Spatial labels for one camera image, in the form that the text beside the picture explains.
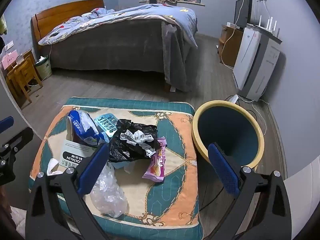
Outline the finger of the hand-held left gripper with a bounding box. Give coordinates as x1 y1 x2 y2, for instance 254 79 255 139
0 127 34 156
0 116 14 133

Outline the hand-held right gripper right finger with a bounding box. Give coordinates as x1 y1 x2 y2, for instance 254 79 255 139
208 142 292 240

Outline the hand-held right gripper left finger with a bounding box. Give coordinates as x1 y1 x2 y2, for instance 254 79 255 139
25 142 110 240

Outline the white medicine box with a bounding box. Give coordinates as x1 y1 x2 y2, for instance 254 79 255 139
59 139 106 175

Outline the clear plastic bag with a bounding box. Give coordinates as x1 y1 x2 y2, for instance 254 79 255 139
90 162 128 218

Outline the white tissue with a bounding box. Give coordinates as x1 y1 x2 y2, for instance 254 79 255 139
46 158 63 176

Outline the black plastic bag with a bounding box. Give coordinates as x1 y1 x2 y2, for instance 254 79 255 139
108 119 162 162

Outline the yellow-rimmed blue waste bin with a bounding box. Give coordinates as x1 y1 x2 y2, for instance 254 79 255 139
191 100 265 173

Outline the blue tissue packet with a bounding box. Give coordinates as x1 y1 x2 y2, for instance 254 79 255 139
66 110 110 148

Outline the blue blister pack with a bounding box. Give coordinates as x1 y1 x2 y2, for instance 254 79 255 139
94 113 118 137

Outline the white paper label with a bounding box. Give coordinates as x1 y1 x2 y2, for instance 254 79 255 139
120 129 157 158

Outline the purple snack wrapper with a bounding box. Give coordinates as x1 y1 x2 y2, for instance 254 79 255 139
142 137 167 183

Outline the wooden chair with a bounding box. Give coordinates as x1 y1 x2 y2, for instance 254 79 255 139
6 60 43 103

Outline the pink box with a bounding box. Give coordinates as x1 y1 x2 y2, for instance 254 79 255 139
1 50 18 70

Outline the small green white wastebasket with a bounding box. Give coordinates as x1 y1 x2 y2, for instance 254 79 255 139
34 55 53 81

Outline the white air purifier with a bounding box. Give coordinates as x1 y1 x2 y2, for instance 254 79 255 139
232 23 283 102

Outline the wooden bed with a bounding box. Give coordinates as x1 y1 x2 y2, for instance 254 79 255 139
30 0 198 93

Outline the wooden cabinet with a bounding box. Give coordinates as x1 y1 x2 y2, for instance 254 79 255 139
218 22 245 68

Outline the grey hanging blanket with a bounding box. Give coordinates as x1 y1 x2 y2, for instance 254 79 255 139
161 20 198 93

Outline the white router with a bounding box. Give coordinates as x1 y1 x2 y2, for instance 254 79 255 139
257 16 278 34

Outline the blue printed duvet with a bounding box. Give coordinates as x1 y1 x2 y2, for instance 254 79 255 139
38 4 198 49

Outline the black monitor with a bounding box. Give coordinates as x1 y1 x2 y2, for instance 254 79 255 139
234 0 253 30

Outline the windowsill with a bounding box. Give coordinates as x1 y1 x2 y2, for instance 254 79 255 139
139 0 206 7

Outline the black floor cable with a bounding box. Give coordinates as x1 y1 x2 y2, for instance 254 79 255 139
225 95 268 137

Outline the white cable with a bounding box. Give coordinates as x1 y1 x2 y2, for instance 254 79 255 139
219 0 247 68

